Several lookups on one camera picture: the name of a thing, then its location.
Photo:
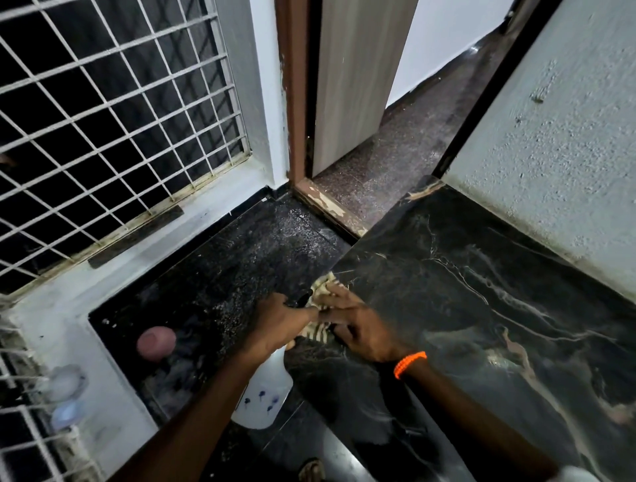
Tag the person's right hand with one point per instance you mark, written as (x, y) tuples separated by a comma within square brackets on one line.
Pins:
[(367, 332)]

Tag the person's left hand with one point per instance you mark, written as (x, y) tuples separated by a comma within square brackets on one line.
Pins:
[(271, 325)]

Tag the person's left fingers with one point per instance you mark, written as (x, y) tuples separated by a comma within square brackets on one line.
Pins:
[(304, 315)]

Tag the person's right thumb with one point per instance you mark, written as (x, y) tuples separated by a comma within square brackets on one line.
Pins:
[(344, 335)]

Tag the beige striped cleaning cloth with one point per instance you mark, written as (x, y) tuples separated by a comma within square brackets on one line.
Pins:
[(320, 297)]

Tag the white plastic spray bottle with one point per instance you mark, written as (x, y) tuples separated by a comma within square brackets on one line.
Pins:
[(263, 392)]

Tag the person's left forearm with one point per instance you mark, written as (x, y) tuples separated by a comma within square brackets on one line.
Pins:
[(198, 422)]

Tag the person's right forearm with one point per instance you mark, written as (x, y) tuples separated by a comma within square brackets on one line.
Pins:
[(462, 422)]

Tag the pink round object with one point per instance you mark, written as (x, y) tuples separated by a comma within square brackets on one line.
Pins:
[(156, 343)]

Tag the light wooden door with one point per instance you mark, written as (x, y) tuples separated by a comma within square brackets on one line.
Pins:
[(353, 79)]

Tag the clear plastic object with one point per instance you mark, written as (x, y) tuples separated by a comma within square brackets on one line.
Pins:
[(67, 392)]

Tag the large white metal window grille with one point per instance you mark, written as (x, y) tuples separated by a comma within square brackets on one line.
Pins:
[(109, 114)]

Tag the small white metal window grille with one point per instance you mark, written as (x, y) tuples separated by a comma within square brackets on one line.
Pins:
[(30, 447)]

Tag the brown wooden door frame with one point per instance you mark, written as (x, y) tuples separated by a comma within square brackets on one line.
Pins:
[(298, 99)]

